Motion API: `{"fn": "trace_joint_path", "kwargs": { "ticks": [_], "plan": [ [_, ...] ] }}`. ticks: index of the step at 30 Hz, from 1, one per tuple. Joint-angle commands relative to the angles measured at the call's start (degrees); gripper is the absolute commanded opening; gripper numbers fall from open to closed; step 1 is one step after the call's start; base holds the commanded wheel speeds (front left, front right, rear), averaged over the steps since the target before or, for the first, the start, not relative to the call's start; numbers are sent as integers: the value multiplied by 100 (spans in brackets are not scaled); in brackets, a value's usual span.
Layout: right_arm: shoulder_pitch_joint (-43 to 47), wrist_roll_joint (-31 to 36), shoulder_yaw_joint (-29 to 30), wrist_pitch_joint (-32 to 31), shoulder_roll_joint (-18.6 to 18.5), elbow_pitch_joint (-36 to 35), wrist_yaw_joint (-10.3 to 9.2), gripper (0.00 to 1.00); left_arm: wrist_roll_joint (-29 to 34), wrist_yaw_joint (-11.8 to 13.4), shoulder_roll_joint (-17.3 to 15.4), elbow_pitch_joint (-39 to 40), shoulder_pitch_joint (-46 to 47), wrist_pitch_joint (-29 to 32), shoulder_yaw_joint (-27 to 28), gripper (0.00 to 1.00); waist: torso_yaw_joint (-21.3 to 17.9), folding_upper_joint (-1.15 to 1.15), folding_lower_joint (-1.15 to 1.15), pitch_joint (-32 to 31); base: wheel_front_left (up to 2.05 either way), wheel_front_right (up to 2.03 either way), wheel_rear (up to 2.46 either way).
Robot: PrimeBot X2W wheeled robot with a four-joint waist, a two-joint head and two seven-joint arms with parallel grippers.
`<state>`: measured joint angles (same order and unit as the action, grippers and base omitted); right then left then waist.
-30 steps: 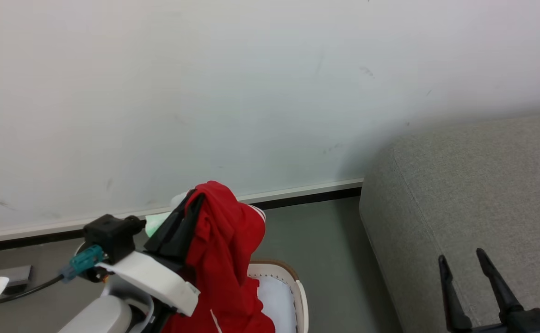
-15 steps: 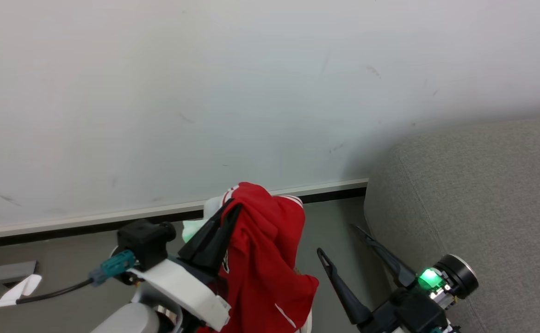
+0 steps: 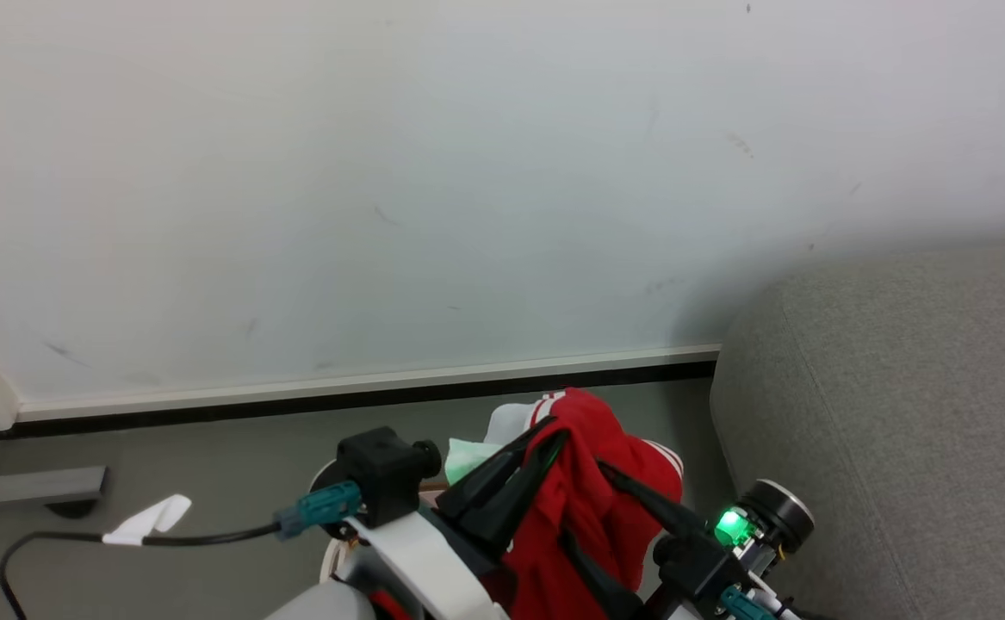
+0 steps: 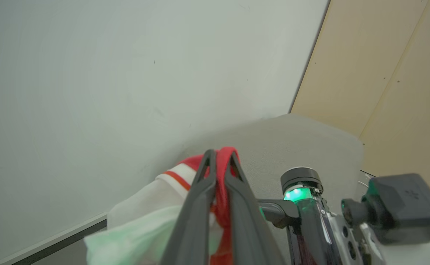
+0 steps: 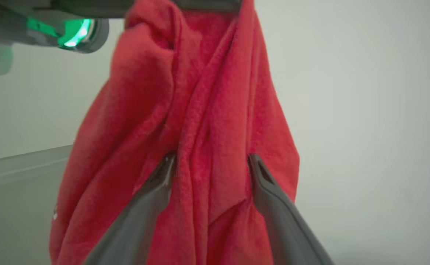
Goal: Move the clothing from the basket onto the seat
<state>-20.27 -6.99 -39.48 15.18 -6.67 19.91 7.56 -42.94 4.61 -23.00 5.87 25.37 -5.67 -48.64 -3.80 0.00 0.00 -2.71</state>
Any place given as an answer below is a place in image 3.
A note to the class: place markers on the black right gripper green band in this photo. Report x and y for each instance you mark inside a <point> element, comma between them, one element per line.
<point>709,564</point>

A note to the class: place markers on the grey fabric sofa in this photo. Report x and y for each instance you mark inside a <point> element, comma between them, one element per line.
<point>890,430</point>

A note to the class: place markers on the right wrist camera teal plug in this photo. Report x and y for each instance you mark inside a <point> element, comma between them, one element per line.
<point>745,604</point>

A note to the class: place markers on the mint green cloth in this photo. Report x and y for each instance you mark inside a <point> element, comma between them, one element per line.
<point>466,459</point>

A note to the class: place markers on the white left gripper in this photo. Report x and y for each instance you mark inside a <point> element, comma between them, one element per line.
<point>423,558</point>

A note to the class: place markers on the red garment with white stripes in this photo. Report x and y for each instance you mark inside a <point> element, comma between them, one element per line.
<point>584,525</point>

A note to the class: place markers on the grey flat block on floor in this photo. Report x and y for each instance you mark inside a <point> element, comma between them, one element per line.
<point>41,486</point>

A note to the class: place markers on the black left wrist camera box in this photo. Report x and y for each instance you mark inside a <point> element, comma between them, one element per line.
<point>381,472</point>

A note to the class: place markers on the white and black baseboard strip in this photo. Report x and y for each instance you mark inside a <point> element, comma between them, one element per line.
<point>364,389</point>

